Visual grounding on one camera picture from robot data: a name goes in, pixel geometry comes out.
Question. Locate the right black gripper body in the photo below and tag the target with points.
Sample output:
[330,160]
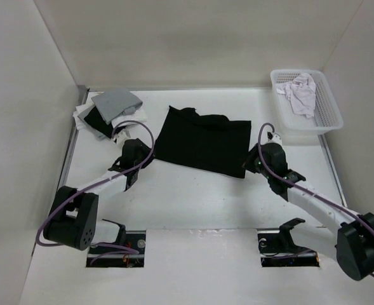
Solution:
[253,163]

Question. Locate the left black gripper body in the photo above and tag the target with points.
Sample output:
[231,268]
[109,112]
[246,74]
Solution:
[145,155]

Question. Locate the black tank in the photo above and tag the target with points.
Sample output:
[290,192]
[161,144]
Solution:
[96,121]
[211,142]

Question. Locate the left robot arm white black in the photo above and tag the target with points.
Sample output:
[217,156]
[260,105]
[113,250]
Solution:
[73,220]

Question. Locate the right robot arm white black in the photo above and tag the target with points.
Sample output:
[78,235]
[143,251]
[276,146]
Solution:
[345,236]

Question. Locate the folded white tank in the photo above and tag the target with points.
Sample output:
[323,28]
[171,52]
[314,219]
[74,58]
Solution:
[123,120]
[79,118]

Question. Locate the folded grey tank top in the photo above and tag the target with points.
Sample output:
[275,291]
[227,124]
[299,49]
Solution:
[114,103]

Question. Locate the folded black tank top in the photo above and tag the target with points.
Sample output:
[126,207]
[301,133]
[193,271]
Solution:
[96,121]

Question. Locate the bottom folded white tank top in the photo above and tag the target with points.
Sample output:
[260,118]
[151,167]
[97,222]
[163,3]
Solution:
[79,118]

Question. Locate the crumpled white tank top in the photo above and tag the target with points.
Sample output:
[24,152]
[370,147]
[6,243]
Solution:
[301,93]

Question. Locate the white plastic basket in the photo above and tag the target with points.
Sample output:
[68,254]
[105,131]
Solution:
[327,116]

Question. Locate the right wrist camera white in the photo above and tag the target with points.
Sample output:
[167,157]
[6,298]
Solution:
[274,138]

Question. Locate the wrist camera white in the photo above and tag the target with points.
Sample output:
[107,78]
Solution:
[121,137]
[274,138]

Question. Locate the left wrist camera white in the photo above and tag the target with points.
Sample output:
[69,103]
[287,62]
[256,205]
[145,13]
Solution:
[121,137]

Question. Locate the metal table edge rail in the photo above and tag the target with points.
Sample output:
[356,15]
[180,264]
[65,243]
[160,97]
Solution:
[83,95]

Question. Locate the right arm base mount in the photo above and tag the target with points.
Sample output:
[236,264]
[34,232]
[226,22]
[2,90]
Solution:
[277,248]

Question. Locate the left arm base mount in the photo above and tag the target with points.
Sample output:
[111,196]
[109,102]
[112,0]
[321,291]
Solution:
[129,248]

